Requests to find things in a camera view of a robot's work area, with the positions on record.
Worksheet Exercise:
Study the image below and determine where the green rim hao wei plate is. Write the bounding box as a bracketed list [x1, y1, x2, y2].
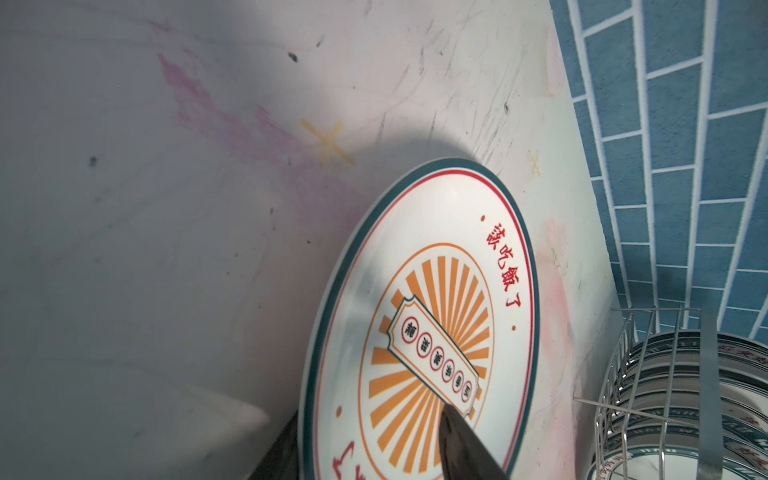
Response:
[587, 447, 767, 479]

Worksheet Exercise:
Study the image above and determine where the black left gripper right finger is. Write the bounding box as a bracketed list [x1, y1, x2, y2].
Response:
[438, 404, 508, 480]

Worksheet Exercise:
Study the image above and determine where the metal wire dish rack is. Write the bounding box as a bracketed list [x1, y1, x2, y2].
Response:
[572, 305, 768, 480]

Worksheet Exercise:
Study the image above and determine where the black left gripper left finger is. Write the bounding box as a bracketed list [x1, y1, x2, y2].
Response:
[248, 412, 300, 480]

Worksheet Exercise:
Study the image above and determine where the orange sunburst plate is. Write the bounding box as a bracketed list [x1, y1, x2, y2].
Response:
[297, 158, 540, 479]

